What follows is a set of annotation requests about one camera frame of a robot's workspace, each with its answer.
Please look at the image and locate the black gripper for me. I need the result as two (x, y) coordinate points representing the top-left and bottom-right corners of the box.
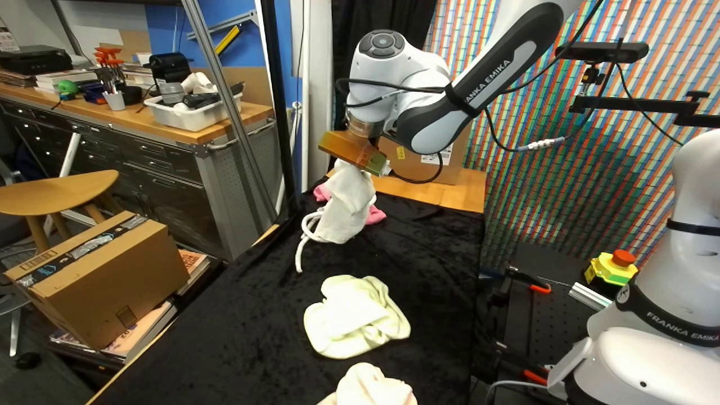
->
(364, 148), (411, 179)

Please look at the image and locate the white cloth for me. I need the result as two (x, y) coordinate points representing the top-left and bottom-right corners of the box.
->
(307, 157), (377, 247)

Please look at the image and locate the pale yellow cloth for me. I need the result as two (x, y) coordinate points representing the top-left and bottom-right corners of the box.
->
(301, 272), (413, 359)

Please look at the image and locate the peach cloth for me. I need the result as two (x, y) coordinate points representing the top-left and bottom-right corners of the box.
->
(316, 359), (421, 405)

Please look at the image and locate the barcode labelled cardboard box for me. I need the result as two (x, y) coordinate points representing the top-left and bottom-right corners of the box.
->
(373, 126), (473, 186)

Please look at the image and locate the black vertical pole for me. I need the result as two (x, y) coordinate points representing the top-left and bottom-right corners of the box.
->
(256, 0), (301, 226)

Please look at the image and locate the wooden top workbench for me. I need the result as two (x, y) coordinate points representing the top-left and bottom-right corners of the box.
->
(0, 78), (283, 261)

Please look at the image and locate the silver metal pole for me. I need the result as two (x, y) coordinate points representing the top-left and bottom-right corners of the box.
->
(180, 0), (274, 204)

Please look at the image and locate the yellow bar tool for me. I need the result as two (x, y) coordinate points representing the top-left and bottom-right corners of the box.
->
(211, 26), (246, 60)

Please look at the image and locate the white plastic tray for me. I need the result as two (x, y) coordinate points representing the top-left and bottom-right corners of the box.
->
(144, 92), (248, 135)

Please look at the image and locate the black boxy device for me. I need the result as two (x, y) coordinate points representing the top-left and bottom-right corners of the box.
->
(148, 52), (193, 85)

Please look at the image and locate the black perforated breadboard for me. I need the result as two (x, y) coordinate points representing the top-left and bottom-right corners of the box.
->
(496, 250), (603, 385)

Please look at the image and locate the silver metal tube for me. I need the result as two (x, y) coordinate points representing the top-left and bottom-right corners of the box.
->
(566, 279), (616, 313)

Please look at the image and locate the yellow red emergency stop button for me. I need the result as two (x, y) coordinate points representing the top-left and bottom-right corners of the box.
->
(583, 247), (640, 288)

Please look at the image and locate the orange plastic object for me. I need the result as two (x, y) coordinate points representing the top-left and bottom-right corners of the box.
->
(93, 43), (125, 71)

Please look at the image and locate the cardboard box with black strip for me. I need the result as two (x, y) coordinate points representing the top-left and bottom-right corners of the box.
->
(1, 209), (192, 350)

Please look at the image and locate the white metal leg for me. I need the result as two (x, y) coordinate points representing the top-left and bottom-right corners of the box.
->
(54, 130), (84, 179)

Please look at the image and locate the green plastic object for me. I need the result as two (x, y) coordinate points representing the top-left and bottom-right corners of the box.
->
(54, 77), (81, 100)

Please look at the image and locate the wooden stool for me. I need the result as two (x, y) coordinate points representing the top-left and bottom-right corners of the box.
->
(0, 169), (121, 253)

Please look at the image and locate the black flat case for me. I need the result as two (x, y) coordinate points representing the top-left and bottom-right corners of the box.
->
(0, 44), (73, 77)

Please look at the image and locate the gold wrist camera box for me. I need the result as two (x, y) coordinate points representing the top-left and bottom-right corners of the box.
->
(316, 128), (391, 178)

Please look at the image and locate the orange handled clamp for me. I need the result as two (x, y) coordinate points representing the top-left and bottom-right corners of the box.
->
(490, 340), (554, 388)
(502, 262), (555, 296)

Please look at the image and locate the black stereo camera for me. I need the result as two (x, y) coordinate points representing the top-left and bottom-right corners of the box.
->
(554, 40), (652, 65)

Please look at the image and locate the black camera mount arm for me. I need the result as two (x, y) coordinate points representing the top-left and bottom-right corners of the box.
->
(568, 90), (717, 128)

